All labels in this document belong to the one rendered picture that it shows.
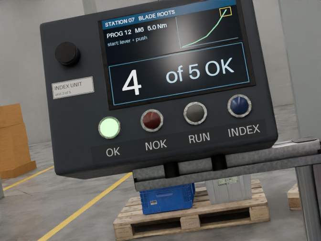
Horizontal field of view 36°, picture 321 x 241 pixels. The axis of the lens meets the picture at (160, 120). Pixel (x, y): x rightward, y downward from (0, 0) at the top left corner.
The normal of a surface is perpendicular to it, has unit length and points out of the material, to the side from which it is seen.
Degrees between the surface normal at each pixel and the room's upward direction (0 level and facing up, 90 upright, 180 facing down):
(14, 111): 90
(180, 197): 90
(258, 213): 90
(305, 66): 90
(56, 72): 75
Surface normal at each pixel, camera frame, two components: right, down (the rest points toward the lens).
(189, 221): -0.12, 0.10
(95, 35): -0.13, -0.16
